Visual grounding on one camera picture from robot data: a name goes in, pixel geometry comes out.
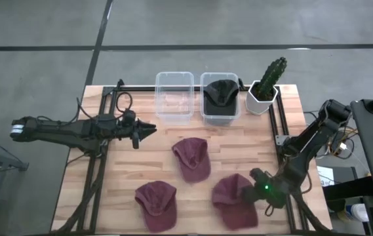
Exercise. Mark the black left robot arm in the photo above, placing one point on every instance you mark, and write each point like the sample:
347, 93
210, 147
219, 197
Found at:
65, 132

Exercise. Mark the maroon baseball cap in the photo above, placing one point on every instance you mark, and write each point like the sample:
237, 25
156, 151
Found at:
232, 206
158, 204
193, 160

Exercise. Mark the black horizontal beam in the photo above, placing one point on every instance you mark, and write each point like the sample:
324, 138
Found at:
350, 188

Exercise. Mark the white paper sheet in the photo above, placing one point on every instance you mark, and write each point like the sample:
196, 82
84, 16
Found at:
324, 175

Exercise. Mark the clear plastic bin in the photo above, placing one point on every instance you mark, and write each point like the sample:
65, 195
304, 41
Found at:
203, 82
174, 98

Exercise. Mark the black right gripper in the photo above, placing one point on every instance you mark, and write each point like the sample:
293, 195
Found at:
271, 191

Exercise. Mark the white hexagonal plant pot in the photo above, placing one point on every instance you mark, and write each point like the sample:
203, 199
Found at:
258, 106

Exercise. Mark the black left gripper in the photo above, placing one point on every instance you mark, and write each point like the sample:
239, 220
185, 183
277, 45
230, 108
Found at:
128, 129

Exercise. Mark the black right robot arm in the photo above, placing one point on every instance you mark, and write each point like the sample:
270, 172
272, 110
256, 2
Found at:
314, 131

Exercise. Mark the green cactus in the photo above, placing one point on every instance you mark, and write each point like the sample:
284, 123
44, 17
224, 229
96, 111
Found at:
271, 77

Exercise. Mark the white plastic bottle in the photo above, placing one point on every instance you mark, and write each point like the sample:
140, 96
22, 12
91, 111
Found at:
358, 212

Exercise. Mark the black metal table frame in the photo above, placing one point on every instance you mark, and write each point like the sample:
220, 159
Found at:
97, 183

